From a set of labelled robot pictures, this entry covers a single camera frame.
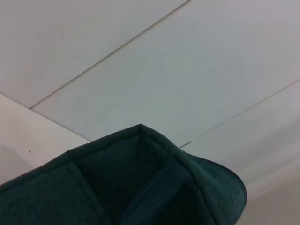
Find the dark teal lunch bag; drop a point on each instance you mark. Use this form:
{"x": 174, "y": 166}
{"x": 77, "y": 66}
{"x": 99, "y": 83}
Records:
{"x": 117, "y": 187}

